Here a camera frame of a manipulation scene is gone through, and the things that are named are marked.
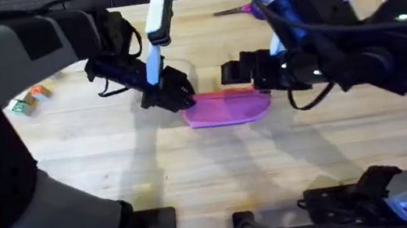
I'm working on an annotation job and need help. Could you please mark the purple handled scissors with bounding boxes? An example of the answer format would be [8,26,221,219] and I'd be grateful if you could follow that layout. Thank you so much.
[211,0,282,27]

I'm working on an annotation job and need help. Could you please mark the small toy blocks heap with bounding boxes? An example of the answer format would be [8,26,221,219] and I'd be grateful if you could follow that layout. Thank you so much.
[5,82,56,119]

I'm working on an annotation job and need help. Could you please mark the right wrist upright plate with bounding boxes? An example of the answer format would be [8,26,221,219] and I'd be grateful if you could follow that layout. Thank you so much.
[262,0,364,57]

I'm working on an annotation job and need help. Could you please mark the black rail clamp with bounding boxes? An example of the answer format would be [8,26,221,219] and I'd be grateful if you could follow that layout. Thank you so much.
[230,208,259,228]

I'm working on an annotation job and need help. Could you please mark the black cable loop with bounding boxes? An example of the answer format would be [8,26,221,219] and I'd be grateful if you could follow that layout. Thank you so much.
[285,80,341,114]

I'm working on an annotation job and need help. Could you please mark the left wrist upright plate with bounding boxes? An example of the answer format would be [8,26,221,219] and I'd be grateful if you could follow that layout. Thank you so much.
[136,0,184,87]

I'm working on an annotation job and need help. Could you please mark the short black cable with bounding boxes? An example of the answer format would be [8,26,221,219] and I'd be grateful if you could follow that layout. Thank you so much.
[95,75,131,99]

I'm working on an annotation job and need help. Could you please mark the pink soft zip bag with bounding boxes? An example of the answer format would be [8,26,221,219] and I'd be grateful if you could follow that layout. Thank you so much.
[179,83,275,132]

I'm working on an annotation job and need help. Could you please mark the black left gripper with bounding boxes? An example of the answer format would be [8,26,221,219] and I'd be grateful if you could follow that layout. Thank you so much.
[76,0,199,125]

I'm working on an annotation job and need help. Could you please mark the wrist upright plate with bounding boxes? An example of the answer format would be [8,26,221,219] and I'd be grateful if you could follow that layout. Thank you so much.
[136,0,184,87]
[262,0,364,57]

